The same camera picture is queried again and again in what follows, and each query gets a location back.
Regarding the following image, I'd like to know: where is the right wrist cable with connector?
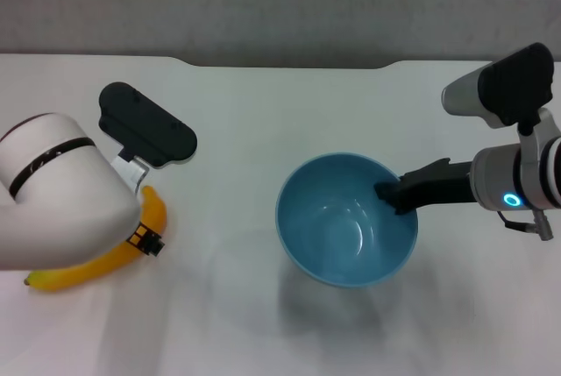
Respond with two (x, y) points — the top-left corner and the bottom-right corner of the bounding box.
(497, 209), (554, 242)

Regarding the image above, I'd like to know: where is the yellow banana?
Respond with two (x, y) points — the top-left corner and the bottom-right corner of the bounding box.
(24, 185), (169, 293)

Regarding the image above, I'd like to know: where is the silver left camera bracket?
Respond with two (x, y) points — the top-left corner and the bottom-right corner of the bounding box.
(111, 147), (151, 195)

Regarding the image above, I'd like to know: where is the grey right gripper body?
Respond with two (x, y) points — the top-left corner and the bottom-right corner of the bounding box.
(451, 145), (547, 211)

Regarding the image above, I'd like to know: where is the blue plastic bowl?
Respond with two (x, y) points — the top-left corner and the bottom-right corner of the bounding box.
(274, 152), (420, 288)

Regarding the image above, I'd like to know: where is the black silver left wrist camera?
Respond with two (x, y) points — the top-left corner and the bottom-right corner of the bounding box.
(98, 82), (198, 170)

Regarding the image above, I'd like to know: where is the silver right camera bracket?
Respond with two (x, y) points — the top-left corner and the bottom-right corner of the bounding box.
(516, 107), (561, 162)

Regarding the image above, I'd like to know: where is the silver camera bracket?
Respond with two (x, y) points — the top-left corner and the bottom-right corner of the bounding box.
(516, 107), (561, 162)
(111, 147), (151, 195)

